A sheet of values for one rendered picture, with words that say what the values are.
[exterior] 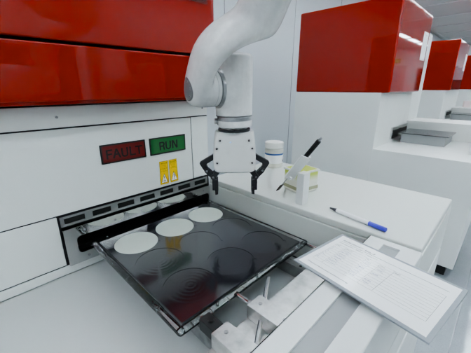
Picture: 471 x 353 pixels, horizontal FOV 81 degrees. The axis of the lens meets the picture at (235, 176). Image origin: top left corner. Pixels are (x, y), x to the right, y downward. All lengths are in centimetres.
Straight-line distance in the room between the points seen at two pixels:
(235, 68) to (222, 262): 41
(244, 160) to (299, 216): 21
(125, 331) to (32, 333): 17
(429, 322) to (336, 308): 11
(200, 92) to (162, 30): 25
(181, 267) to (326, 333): 32
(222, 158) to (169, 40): 32
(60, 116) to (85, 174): 14
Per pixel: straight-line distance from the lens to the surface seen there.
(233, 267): 61
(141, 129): 78
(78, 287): 77
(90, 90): 68
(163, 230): 76
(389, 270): 54
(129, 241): 74
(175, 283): 58
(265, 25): 55
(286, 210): 75
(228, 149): 64
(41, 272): 80
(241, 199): 85
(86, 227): 77
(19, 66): 65
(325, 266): 51
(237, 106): 61
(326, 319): 44
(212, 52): 54
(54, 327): 69
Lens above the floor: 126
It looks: 18 degrees down
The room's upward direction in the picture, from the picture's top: straight up
